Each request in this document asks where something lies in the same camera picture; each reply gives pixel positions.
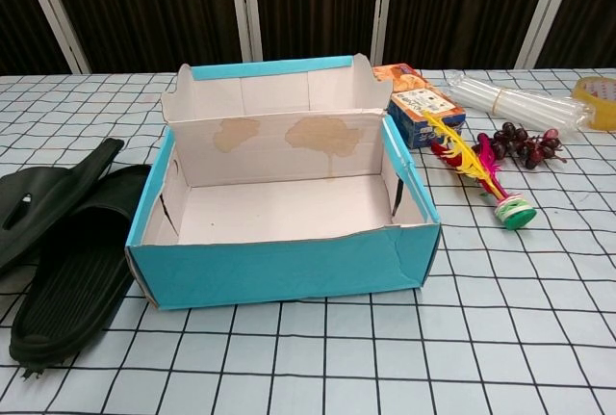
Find light blue cardboard shoe box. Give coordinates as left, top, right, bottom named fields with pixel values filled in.
left=124, top=56, right=442, bottom=311

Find black rubber slipper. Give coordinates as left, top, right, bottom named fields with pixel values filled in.
left=8, top=164, right=153, bottom=380
left=0, top=138, right=126, bottom=277

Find orange blue snack box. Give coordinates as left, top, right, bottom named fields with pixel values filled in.
left=371, top=62, right=468, bottom=150

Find colourful feather shuttlecock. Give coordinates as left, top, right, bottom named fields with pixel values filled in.
left=422, top=109, right=538, bottom=233

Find white checkered tablecloth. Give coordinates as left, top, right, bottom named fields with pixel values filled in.
left=0, top=67, right=616, bottom=415

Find dark red artificial grape bunch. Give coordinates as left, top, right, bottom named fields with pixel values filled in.
left=472, top=120, right=564, bottom=170

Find bundle of clear plastic tubes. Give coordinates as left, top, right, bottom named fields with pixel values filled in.
left=445, top=72, right=594, bottom=135

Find yellow adhesive tape roll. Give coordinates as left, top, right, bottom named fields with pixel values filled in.
left=571, top=75, right=616, bottom=131

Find white partition frame post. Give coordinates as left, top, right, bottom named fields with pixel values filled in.
left=514, top=0, right=573, bottom=69
left=369, top=0, right=403, bottom=67
left=18, top=0, right=91, bottom=74
left=228, top=0, right=265, bottom=63

